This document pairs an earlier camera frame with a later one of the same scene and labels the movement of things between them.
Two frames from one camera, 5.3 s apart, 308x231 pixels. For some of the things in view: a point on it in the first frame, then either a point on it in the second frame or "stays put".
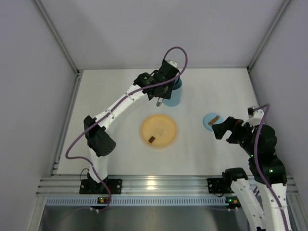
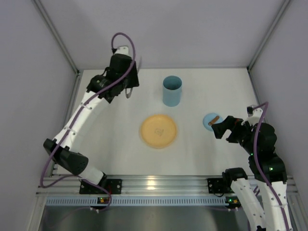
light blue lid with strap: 209,117 stays put
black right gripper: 231,131 stays put
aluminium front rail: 139,185 stays put
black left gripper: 167,90 -> 132,78
